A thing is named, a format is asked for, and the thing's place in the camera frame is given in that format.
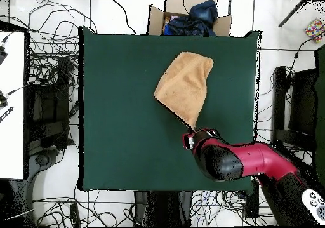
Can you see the tan terry towel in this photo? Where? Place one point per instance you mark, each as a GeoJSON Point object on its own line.
{"type": "Point", "coordinates": [185, 85]}

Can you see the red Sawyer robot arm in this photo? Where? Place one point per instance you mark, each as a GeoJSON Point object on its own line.
{"type": "Point", "coordinates": [259, 156]}

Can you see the multicoloured patterned item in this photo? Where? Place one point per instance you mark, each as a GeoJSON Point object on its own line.
{"type": "Point", "coordinates": [314, 29]}

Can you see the dark green table cloth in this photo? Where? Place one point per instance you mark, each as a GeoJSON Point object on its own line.
{"type": "Point", "coordinates": [114, 111]}

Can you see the brown cardboard box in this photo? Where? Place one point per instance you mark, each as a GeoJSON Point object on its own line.
{"type": "Point", "coordinates": [156, 22]}

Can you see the dark blue clothing pile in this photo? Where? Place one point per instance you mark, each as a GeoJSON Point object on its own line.
{"type": "Point", "coordinates": [200, 17]}

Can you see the black power strip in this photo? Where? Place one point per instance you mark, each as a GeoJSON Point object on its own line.
{"type": "Point", "coordinates": [75, 214]}

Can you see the green cloth side table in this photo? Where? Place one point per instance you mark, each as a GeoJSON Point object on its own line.
{"type": "Point", "coordinates": [321, 111]}

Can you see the black round stand foot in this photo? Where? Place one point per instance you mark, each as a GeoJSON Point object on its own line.
{"type": "Point", "coordinates": [43, 160]}

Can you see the thin black rod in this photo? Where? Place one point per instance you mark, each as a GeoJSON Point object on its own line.
{"type": "Point", "coordinates": [292, 13]}

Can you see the white side table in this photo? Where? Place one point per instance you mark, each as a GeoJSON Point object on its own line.
{"type": "Point", "coordinates": [12, 136]}

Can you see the black slotted strip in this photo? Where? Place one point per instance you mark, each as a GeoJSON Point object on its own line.
{"type": "Point", "coordinates": [6, 114]}

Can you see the black equipment frame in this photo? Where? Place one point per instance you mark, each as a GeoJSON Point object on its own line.
{"type": "Point", "coordinates": [48, 103]}

